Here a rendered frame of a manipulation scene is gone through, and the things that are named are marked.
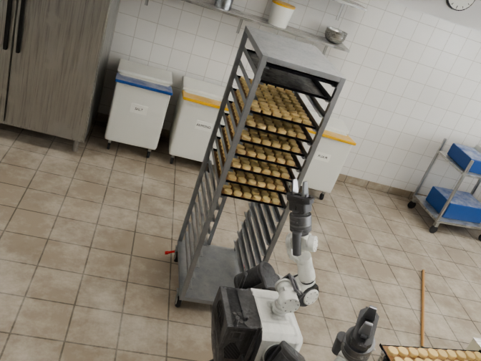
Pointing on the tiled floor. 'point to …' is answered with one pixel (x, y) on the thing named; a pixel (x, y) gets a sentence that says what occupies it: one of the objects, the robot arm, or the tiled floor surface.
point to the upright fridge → (54, 64)
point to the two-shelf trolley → (449, 195)
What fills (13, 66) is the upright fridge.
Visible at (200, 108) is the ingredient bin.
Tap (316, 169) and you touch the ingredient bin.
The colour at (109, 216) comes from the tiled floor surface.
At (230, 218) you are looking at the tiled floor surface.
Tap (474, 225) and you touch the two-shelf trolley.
